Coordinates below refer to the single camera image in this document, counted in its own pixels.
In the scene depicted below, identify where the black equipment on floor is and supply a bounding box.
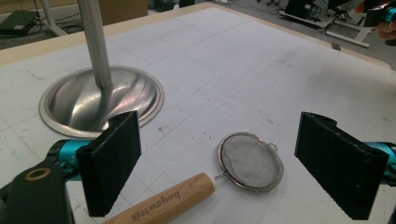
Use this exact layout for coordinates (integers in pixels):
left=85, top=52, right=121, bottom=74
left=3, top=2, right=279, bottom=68
left=283, top=0, right=326, bottom=21

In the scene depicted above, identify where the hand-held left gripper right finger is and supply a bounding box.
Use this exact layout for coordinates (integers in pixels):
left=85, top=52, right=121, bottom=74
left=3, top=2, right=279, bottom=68
left=293, top=111, right=396, bottom=221

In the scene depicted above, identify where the white table leg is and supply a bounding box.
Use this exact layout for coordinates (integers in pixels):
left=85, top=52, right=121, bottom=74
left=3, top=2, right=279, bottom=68
left=40, top=0, right=68, bottom=37

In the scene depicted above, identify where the white metal floor frame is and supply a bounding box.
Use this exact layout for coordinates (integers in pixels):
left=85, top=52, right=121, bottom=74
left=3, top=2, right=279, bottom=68
left=325, top=17, right=373, bottom=49

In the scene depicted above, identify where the metal stand with round base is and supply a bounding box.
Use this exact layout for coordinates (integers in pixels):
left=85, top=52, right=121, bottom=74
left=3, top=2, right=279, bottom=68
left=38, top=0, right=165, bottom=139

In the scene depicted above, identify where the brown cardboard box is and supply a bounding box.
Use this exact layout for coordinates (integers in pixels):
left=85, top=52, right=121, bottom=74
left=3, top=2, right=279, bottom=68
left=98, top=0, right=149, bottom=26

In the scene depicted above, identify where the mesh strainer with wooden handle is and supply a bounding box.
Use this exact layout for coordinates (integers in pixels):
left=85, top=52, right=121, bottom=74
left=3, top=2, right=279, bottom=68
left=102, top=132, right=285, bottom=224

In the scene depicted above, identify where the white grid mat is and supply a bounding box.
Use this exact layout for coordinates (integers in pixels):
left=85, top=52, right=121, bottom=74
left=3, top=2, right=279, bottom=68
left=0, top=7, right=396, bottom=224

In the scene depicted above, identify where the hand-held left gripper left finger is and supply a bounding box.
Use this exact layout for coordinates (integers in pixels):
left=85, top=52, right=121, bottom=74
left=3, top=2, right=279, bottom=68
left=46, top=110, right=143, bottom=217

